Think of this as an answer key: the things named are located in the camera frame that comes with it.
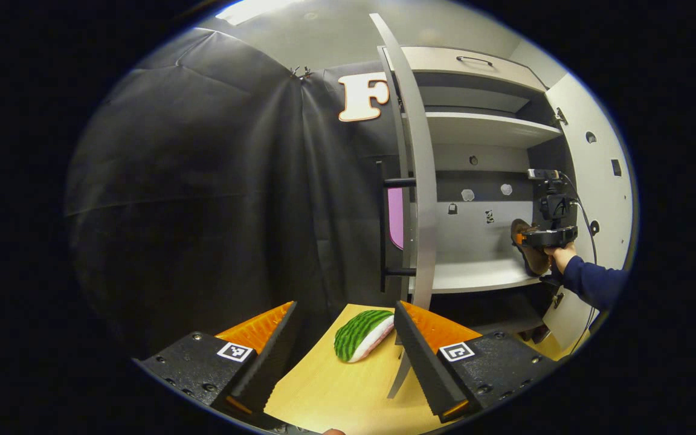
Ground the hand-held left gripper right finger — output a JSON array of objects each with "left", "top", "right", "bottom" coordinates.
[{"left": 393, "top": 301, "right": 561, "bottom": 425}]

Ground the white cabinet door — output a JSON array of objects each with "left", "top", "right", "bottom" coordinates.
[
  {"left": 541, "top": 72, "right": 636, "bottom": 352},
  {"left": 369, "top": 13, "right": 439, "bottom": 399}
]

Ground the black backdrop cloth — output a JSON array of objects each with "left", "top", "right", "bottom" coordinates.
[{"left": 64, "top": 27, "right": 412, "bottom": 363}]

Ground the white cabinet drawer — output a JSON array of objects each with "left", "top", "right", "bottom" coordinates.
[{"left": 399, "top": 47, "right": 548, "bottom": 92}]

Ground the white and grey shoe cabinet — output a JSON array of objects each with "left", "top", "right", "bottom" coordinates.
[{"left": 384, "top": 45, "right": 569, "bottom": 324}]

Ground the ceiling light panel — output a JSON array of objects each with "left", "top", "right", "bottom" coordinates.
[{"left": 215, "top": 0, "right": 300, "bottom": 26}]

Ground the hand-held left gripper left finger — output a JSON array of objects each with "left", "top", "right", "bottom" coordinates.
[{"left": 135, "top": 301, "right": 301, "bottom": 424}]

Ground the green striped slipper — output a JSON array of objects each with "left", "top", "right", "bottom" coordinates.
[{"left": 333, "top": 309, "right": 396, "bottom": 364}]

